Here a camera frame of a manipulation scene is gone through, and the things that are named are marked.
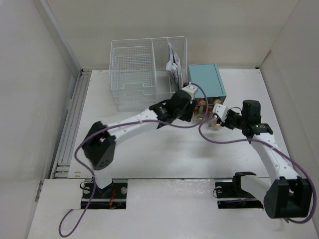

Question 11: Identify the grey setup guide booklet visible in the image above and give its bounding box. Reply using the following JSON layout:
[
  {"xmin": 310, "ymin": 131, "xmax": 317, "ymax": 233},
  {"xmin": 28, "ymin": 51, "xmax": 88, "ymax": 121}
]
[{"xmin": 166, "ymin": 43, "xmax": 183, "ymax": 92}]

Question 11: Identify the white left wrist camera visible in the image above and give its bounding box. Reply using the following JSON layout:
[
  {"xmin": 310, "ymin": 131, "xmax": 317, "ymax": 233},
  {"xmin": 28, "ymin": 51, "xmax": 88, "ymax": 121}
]
[{"xmin": 182, "ymin": 82, "xmax": 198, "ymax": 99}]

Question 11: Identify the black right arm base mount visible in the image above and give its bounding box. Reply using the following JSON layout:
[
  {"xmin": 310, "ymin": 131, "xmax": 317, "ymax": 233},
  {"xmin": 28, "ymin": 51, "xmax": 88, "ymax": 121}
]
[{"xmin": 213, "ymin": 171, "xmax": 264, "ymax": 209}]

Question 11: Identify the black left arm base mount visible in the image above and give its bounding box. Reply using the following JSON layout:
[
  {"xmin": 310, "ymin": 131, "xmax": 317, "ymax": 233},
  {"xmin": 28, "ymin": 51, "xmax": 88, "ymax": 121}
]
[{"xmin": 80, "ymin": 179, "xmax": 128, "ymax": 210}]

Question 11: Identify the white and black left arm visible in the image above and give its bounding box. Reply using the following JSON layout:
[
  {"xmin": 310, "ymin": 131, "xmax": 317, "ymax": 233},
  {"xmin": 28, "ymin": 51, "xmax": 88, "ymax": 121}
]
[{"xmin": 81, "ymin": 84, "xmax": 198, "ymax": 198}]

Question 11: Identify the aluminium rail frame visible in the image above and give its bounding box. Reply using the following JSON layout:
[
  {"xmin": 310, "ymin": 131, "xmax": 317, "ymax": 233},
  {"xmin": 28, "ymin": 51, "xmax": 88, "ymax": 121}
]
[{"xmin": 48, "ymin": 69, "xmax": 92, "ymax": 179}]

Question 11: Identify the teal mini drawer cabinet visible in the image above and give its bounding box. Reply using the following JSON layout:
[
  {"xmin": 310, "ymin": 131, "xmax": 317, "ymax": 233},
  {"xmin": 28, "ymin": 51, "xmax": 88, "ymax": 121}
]
[{"xmin": 187, "ymin": 63, "xmax": 227, "ymax": 113}]

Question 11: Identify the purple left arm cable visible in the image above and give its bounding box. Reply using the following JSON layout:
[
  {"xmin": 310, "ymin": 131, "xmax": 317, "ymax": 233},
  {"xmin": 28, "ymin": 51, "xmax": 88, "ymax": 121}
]
[{"xmin": 59, "ymin": 82, "xmax": 209, "ymax": 237}]

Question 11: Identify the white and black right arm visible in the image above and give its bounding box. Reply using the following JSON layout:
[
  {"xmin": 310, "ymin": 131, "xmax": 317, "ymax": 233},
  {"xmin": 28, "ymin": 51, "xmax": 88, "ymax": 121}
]
[{"xmin": 213, "ymin": 100, "xmax": 316, "ymax": 223}]

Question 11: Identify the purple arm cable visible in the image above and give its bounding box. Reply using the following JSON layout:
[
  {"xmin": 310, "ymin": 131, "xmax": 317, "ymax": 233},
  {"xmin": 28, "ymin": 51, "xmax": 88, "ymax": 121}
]
[
  {"xmin": 59, "ymin": 82, "xmax": 209, "ymax": 237},
  {"xmin": 198, "ymin": 119, "xmax": 317, "ymax": 224}
]

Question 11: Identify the white wire mesh organizer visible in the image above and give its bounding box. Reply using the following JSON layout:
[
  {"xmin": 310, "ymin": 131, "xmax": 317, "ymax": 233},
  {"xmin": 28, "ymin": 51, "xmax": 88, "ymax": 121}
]
[{"xmin": 109, "ymin": 36, "xmax": 188, "ymax": 112}]

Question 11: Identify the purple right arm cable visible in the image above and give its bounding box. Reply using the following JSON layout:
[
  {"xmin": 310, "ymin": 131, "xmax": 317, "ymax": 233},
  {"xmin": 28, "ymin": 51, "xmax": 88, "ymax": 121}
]
[{"xmin": 198, "ymin": 119, "xmax": 317, "ymax": 224}]

